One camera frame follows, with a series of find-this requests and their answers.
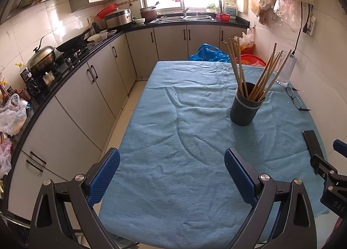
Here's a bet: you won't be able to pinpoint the kitchen base cabinets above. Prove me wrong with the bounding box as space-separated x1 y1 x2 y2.
2 23 242 223

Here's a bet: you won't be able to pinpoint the black smartphone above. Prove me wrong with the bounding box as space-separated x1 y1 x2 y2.
302 130 324 174

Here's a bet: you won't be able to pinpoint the black utensil holder cup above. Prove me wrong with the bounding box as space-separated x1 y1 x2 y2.
229 88 264 126

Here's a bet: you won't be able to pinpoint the blue towel table cloth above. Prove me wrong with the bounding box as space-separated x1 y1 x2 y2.
99 61 327 248

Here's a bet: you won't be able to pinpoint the clear glass beer mug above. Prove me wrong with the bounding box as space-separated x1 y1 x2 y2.
274 51 297 86

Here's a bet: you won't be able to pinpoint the red plastic basin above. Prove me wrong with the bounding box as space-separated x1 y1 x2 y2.
241 54 266 67

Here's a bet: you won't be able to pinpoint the blue plastic bag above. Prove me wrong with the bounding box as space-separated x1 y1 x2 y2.
188 43 230 63

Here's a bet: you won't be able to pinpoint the black wok pan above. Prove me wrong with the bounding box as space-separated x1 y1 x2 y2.
56 23 92 53

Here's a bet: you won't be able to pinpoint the silver rice cooker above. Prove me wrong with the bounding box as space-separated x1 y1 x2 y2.
104 8 132 29

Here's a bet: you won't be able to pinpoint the red small basket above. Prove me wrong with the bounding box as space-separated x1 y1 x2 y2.
215 13 230 23

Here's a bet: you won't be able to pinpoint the dark red cooking pot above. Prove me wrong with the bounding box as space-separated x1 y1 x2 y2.
140 6 158 22

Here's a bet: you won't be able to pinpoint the steel sink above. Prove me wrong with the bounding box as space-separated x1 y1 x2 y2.
151 15 215 23

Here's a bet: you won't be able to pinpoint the black frame eyeglasses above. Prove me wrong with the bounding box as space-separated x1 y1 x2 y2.
285 86 311 111

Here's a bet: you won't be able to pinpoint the black power cable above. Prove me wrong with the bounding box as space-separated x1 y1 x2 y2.
291 1 315 56

